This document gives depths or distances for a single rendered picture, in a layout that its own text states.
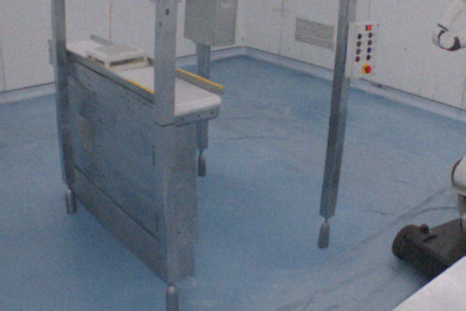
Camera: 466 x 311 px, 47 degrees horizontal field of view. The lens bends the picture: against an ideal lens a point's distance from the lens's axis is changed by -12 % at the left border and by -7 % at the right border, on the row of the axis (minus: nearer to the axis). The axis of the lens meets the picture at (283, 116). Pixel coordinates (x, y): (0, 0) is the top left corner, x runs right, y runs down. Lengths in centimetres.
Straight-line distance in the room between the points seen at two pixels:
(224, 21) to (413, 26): 357
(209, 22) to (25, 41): 343
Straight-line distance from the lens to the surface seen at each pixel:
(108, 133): 280
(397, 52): 571
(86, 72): 281
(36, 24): 546
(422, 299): 125
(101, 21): 578
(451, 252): 283
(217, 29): 219
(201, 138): 366
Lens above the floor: 163
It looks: 19 degrees down
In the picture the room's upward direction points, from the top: 4 degrees clockwise
